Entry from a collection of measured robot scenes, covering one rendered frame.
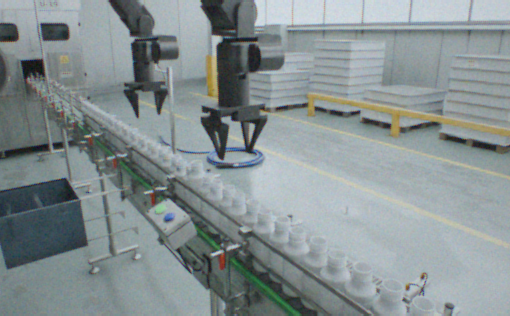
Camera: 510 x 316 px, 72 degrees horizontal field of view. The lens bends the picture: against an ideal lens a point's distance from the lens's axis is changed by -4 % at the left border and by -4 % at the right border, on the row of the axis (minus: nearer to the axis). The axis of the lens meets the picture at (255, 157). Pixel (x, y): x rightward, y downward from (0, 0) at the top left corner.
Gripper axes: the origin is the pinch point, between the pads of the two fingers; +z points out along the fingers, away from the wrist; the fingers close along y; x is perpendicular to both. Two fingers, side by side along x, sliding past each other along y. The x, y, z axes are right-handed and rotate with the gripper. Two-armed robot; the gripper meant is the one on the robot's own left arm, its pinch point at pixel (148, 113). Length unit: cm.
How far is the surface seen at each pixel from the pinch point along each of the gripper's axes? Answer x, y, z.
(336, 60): -417, -537, 27
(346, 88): -387, -538, 80
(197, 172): 1.2, -13.6, 20.6
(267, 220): 36.8, -14.5, 22.6
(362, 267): 64, -17, 22
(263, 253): 37, -13, 31
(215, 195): 13.1, -13.3, 24.2
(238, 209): 24.9, -13.7, 24.1
